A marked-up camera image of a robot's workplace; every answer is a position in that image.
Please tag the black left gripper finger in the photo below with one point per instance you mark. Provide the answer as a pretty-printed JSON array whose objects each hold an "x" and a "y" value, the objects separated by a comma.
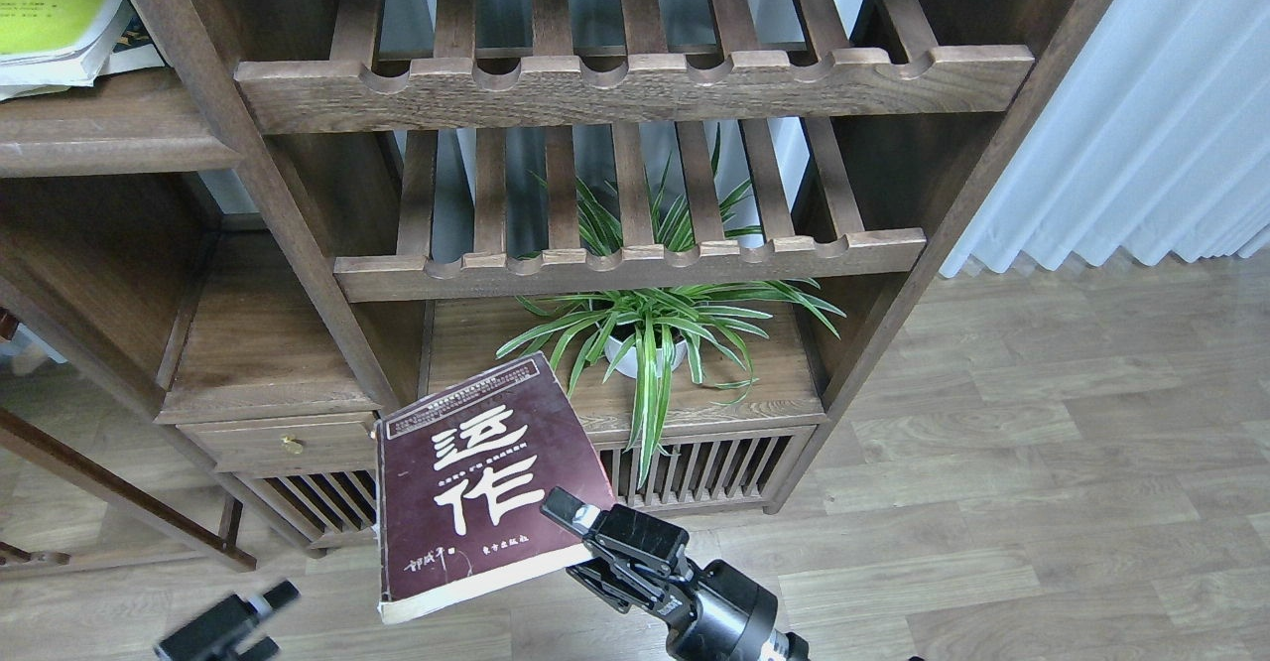
[
  {"x": 264, "y": 650},
  {"x": 214, "y": 634}
]

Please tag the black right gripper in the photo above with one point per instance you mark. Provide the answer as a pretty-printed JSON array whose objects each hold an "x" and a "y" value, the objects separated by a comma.
[{"x": 711, "y": 614}]

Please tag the maroon book white characters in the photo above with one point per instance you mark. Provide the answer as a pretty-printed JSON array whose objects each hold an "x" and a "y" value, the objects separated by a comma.
[{"x": 461, "y": 477}]

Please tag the colourful 300 paperback book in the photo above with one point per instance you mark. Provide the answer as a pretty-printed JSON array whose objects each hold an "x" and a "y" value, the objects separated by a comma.
[{"x": 134, "y": 50}]

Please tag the yellow green cover book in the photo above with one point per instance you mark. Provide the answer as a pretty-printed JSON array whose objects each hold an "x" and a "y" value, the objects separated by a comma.
[{"x": 59, "y": 42}]

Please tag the right slatted cabinet door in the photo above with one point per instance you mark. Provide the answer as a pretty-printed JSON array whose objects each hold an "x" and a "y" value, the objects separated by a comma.
[{"x": 697, "y": 473}]

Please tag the slatted cabinet door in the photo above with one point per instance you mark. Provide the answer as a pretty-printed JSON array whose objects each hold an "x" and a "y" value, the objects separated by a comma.
[
  {"x": 697, "y": 473},
  {"x": 330, "y": 508}
]

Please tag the left slatted cabinet door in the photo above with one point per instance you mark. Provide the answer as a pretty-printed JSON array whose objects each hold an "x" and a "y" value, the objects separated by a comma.
[{"x": 330, "y": 508}]

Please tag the brass drawer knob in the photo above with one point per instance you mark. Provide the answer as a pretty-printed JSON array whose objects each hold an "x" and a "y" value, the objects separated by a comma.
[{"x": 291, "y": 445}]

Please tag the white plant pot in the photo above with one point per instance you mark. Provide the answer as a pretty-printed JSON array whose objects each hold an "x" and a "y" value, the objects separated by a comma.
[{"x": 623, "y": 357}]

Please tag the wooden drawer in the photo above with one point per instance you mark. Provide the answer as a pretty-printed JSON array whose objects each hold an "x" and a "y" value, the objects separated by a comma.
[{"x": 333, "y": 442}]

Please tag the green spider plant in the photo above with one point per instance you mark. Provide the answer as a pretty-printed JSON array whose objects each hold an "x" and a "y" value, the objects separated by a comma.
[{"x": 717, "y": 316}]

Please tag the dark wooden bookshelf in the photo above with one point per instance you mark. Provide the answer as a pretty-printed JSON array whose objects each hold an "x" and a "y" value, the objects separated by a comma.
[{"x": 331, "y": 206}]

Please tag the white book under paperback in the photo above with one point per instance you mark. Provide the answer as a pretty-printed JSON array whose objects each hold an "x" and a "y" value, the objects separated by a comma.
[{"x": 11, "y": 90}]

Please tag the white pleated curtain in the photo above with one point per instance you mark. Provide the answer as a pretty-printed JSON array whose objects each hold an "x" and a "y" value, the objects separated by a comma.
[{"x": 1156, "y": 143}]

